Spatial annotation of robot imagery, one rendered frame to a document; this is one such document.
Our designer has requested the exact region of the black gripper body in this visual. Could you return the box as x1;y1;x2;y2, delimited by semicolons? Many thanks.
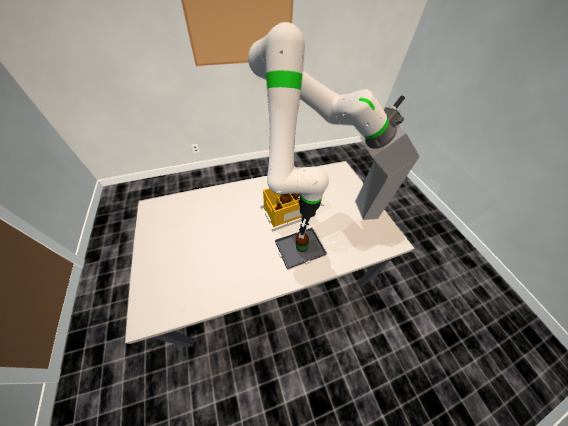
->
300;207;316;222

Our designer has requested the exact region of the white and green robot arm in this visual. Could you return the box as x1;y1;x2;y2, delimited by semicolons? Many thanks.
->
248;22;405;212

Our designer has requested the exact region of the yellow divided crate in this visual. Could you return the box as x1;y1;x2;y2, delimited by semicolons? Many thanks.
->
263;188;302;227

